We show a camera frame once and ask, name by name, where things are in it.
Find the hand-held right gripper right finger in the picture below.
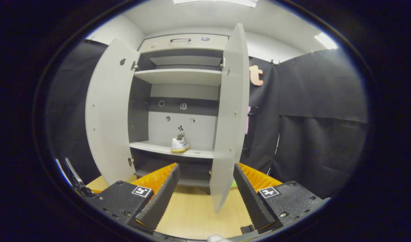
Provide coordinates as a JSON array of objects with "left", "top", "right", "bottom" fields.
[{"left": 233, "top": 162, "right": 328, "bottom": 235}]

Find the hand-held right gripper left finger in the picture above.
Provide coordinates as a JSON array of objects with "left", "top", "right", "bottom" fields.
[{"left": 86, "top": 163, "right": 180, "bottom": 232}]

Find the grey shoe cabinet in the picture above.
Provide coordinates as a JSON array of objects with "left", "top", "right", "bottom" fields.
[{"left": 127, "top": 33, "right": 230, "bottom": 188}]

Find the white yellow-soled shoe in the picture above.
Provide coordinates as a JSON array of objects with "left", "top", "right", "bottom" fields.
[{"left": 171, "top": 132, "right": 190, "bottom": 154}]

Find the grey shoe cabinet door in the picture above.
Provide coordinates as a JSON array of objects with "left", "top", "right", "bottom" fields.
[
  {"left": 209, "top": 23, "right": 250, "bottom": 214},
  {"left": 85, "top": 38, "right": 141, "bottom": 185}
]

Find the grey cabinet drawer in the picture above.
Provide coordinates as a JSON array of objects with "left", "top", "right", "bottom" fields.
[{"left": 138, "top": 34, "right": 229, "bottom": 53}]

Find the black backdrop cloth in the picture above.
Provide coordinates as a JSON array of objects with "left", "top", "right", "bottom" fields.
[{"left": 46, "top": 40, "right": 369, "bottom": 199}]

